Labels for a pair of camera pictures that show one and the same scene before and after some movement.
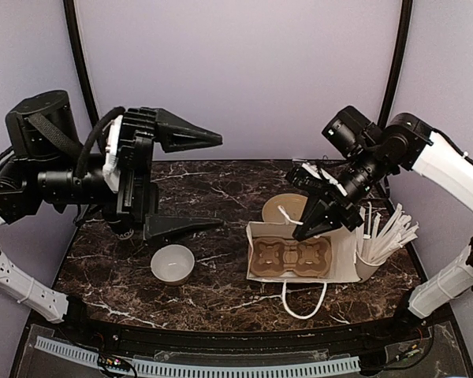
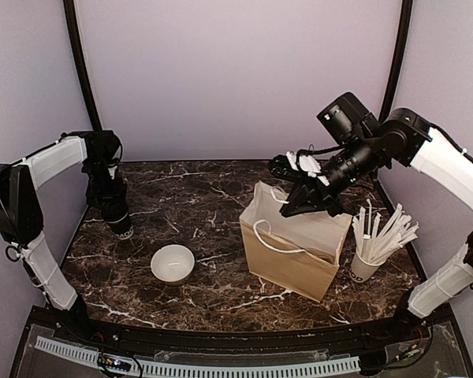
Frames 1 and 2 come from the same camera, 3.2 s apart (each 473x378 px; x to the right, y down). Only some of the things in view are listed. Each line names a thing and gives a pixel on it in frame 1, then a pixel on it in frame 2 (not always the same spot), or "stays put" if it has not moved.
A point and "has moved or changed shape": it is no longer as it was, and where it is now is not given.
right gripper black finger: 319,210 -> 298,190
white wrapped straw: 375,231 stays put
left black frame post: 72,20 stays put
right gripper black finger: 317,227 -> 309,206
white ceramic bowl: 173,264 stays put
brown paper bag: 274,253 has moved or changed shape
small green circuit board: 113,362 stays put
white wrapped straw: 368,235 stays put
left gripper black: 139,196 -> 117,193
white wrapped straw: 388,227 stays put
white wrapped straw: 407,234 stays put
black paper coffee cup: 122,229 stays put
